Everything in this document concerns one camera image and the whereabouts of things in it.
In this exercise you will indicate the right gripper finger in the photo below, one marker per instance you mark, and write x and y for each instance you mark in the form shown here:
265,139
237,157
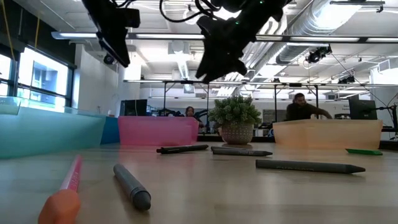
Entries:
214,68
238,67

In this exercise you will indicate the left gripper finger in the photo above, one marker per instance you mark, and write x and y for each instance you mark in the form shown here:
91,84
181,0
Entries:
115,46

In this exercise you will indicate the grey crayon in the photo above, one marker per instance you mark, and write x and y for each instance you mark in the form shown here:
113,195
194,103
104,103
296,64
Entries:
311,166
242,152
132,186

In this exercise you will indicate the black pen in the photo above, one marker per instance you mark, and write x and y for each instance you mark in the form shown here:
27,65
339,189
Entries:
183,149

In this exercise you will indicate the long pink pencil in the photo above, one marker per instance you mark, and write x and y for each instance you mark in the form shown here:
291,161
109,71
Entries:
71,177

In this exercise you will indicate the green eraser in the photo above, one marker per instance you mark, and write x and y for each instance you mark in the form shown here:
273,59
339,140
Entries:
363,152

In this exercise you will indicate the black round spot lamp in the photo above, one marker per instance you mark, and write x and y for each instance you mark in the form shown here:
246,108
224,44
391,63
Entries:
108,59

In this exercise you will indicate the long linear ceiling light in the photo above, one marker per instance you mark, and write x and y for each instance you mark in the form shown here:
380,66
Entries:
77,35

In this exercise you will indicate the potted green succulent plant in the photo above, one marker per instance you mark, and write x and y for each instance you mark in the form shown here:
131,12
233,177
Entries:
234,115

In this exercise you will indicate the person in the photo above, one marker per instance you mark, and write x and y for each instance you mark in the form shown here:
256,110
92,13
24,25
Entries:
300,112
190,111

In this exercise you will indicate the black computer monitor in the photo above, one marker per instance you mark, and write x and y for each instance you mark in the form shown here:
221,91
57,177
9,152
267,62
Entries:
133,108
362,109

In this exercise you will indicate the large office window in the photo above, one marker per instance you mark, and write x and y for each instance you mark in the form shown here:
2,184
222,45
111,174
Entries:
43,74

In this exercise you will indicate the black track light cluster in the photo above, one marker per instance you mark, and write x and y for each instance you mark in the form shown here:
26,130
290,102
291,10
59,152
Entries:
346,80
317,55

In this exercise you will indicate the blue plastic bin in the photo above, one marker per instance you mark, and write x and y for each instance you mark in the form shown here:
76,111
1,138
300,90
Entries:
110,130

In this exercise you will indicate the pink plastic bin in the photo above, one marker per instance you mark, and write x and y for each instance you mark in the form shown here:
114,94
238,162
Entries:
155,130

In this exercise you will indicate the orange plastic bin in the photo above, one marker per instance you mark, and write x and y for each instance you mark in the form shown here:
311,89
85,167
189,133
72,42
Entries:
326,133

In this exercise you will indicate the teal plastic bin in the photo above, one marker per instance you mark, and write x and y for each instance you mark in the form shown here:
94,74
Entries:
46,133

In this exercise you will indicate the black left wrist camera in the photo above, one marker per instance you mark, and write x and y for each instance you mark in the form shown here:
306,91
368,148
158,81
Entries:
130,18

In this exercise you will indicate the black background rig frame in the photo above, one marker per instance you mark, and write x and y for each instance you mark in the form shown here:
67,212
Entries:
186,82

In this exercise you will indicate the black aluminium rig frame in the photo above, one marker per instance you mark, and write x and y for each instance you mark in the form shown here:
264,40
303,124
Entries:
264,139

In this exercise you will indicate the silver ventilation duct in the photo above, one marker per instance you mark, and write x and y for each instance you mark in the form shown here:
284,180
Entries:
311,28

